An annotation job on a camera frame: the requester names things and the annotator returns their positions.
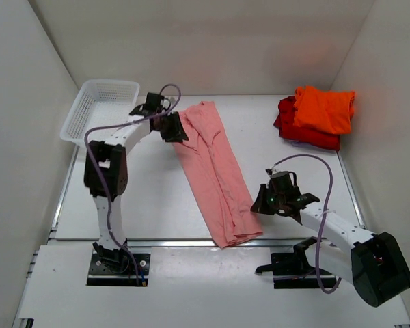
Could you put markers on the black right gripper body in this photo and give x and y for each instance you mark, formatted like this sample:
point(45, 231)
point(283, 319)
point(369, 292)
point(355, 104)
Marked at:
point(275, 200)

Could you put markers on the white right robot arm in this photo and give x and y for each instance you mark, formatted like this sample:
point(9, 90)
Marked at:
point(372, 263)

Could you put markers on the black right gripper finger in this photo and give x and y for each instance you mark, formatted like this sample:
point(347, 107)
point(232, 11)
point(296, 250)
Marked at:
point(260, 205)
point(295, 214)

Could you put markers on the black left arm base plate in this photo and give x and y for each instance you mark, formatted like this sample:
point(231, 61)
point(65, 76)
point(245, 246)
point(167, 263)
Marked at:
point(120, 271)

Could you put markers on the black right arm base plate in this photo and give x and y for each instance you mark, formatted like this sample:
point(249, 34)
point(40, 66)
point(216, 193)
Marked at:
point(289, 272)

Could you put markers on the red folded t shirt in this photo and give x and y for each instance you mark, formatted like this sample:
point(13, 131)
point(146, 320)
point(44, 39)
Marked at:
point(287, 130)

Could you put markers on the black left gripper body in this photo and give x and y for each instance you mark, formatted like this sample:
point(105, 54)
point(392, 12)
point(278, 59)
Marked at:
point(157, 128)

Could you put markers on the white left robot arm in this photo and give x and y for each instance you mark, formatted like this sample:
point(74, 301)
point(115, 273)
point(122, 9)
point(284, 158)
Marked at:
point(106, 169)

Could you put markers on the orange folded t shirt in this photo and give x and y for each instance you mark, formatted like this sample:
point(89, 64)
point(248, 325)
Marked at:
point(328, 112)

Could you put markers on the white plastic mesh basket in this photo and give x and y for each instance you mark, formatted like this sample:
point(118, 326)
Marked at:
point(100, 102)

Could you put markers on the pink t shirt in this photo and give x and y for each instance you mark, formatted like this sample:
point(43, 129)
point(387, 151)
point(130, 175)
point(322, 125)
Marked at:
point(215, 177)

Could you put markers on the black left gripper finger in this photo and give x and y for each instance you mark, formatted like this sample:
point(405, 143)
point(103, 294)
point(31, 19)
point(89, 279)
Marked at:
point(165, 132)
point(173, 131)

